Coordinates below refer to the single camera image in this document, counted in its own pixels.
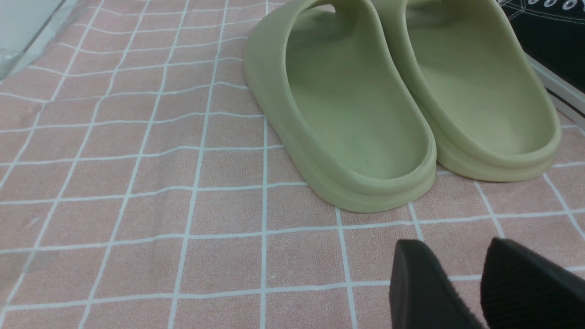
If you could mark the black canvas sneaker left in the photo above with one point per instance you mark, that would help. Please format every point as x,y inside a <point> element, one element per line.
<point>552,34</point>

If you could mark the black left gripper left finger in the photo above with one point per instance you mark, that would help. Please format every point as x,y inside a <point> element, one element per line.
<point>420,293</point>

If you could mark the green slide sandal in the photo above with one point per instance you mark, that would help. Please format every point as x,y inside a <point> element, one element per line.
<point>491,117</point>
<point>322,74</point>

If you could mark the pink checkered tablecloth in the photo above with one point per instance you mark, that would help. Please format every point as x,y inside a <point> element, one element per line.
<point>142,188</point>

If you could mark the green slide sandal right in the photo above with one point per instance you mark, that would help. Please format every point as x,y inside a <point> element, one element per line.
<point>491,117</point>

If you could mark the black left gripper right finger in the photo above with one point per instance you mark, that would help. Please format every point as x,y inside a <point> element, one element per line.
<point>521,289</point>

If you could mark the green slide sandal left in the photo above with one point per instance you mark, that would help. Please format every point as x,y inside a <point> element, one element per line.
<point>322,74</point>

